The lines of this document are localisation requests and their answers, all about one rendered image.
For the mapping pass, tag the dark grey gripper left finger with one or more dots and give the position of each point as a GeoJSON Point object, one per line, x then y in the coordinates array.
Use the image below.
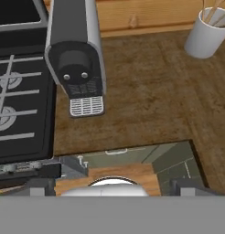
{"type": "Point", "coordinates": [41, 185]}

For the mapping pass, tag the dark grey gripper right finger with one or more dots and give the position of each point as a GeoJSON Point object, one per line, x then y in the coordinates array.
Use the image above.
{"type": "Point", "coordinates": [178, 185]}

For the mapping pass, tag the green cupboard door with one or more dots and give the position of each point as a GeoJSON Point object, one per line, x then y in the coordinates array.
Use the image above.
{"type": "Point", "coordinates": [178, 166]}

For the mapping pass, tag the grey oven knob panel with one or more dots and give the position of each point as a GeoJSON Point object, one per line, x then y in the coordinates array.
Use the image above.
{"type": "Point", "coordinates": [24, 169]}

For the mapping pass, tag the white round object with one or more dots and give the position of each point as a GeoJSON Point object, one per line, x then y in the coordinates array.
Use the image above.
{"type": "Point", "coordinates": [108, 188]}

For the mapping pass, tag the black hob with grey grates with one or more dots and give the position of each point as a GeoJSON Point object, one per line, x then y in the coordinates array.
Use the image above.
{"type": "Point", "coordinates": [23, 100]}

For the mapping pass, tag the black and silver coffee machine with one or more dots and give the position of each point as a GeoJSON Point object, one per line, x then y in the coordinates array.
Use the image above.
{"type": "Point", "coordinates": [75, 58]}

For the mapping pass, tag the white utensil pot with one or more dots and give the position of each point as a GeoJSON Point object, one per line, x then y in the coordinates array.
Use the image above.
{"type": "Point", "coordinates": [203, 38]}

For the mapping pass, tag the wooden utensil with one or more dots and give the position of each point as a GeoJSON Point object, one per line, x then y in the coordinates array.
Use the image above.
{"type": "Point", "coordinates": [212, 12]}

